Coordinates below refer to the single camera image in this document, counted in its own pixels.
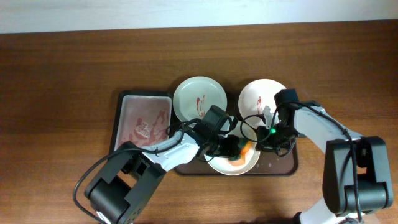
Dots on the pale green plate front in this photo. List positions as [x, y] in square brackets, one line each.
[222, 165]

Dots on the pale green plate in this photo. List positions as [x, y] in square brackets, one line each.
[194, 97]
[222, 165]

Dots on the large brown serving tray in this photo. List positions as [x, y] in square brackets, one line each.
[268, 164]

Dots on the white plate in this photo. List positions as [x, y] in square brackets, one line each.
[255, 96]

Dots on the pale green plate top left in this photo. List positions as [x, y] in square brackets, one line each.
[194, 97]

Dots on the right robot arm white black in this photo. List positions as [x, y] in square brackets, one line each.
[356, 174]

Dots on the green orange sponge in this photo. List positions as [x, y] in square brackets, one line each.
[244, 146]

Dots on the small tray with pink water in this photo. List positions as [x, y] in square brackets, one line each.
[141, 117]

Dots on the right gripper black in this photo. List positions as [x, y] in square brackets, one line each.
[267, 145]

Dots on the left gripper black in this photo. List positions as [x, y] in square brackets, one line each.
[231, 141]

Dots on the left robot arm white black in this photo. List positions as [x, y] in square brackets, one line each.
[130, 175]

